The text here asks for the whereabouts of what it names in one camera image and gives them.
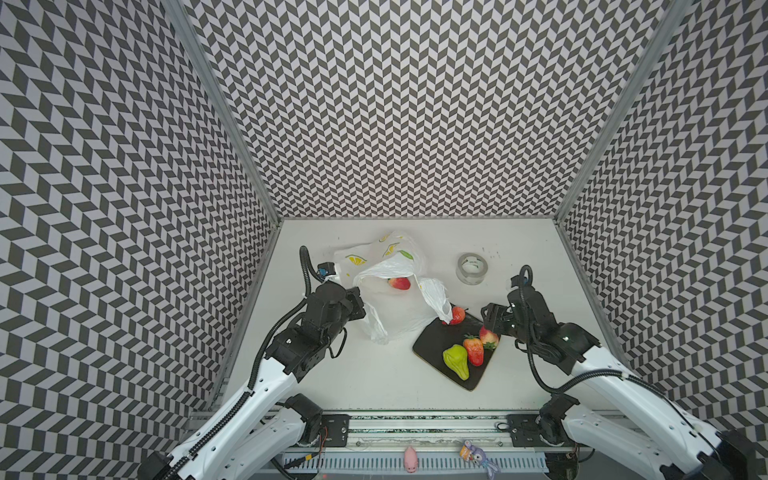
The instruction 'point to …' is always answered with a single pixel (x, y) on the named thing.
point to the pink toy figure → (410, 459)
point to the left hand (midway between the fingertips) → (360, 290)
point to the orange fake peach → (458, 315)
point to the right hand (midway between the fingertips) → (491, 320)
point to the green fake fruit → (455, 357)
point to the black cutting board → (433, 342)
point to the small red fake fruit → (401, 283)
